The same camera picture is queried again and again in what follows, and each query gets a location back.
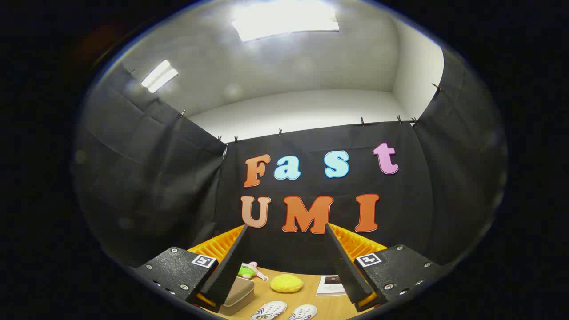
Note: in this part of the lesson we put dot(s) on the small ceiling light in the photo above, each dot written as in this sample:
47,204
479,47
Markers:
159,76

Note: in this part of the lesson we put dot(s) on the yellow plush ball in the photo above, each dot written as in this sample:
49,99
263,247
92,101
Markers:
286,283

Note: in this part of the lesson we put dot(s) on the white book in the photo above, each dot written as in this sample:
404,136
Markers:
331,289

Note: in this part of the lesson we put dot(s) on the large ceiling light panel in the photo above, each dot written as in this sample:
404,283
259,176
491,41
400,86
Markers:
284,22

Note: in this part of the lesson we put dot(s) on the beige fabric storage box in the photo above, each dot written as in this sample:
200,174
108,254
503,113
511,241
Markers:
240,291

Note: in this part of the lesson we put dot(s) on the green pink plush toy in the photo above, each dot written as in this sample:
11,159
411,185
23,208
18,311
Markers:
246,270

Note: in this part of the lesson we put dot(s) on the black backdrop cloth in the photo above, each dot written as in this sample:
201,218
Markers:
155,186

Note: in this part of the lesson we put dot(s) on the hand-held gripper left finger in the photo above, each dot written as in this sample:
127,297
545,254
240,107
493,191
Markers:
229,271

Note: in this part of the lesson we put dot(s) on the white striped canvas shoe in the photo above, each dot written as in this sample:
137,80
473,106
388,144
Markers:
304,312
269,310

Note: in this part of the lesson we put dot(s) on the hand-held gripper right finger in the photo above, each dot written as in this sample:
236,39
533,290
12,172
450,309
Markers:
349,275

